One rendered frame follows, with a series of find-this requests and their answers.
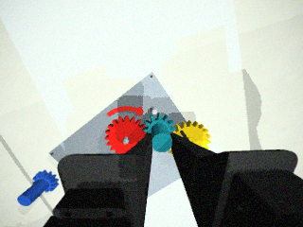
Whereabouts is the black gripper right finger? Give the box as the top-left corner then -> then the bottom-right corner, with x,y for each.
170,132 -> 298,227

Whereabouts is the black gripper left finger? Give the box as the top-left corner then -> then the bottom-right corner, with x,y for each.
57,133 -> 152,227

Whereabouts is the red gear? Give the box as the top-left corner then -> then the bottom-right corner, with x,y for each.
105,115 -> 147,153

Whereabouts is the grey flat board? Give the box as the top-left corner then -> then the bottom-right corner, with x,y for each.
48,72 -> 187,197

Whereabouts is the yellow gear with black stripe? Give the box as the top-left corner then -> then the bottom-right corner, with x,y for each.
173,120 -> 211,149

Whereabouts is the blue gear with shaft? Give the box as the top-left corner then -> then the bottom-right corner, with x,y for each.
17,170 -> 59,206

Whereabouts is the teal gear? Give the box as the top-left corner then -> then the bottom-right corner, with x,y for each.
142,113 -> 176,152

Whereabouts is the red curved arrow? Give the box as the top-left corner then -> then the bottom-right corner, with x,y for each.
107,106 -> 144,116

